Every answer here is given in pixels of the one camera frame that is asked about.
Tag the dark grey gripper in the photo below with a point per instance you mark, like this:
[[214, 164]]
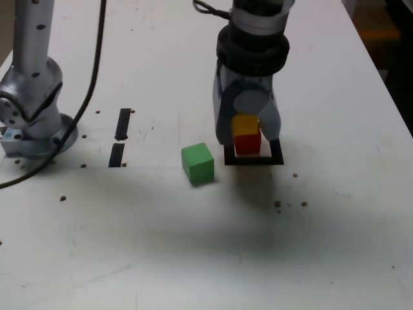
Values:
[[248, 82]]

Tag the yellow cube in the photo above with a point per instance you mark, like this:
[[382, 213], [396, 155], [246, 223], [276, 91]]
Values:
[[244, 125]]

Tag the red cube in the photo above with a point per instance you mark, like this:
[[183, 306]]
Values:
[[246, 145]]

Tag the green cube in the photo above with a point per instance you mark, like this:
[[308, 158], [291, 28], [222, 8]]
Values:
[[198, 164]]

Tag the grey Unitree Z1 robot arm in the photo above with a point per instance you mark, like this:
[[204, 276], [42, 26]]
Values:
[[35, 80]]

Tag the black tape square outline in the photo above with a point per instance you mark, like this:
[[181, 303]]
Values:
[[251, 160]]

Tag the black tape strip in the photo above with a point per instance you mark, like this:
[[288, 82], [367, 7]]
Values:
[[116, 155]]

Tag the brown cardboard box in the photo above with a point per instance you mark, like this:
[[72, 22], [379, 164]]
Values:
[[376, 22]]

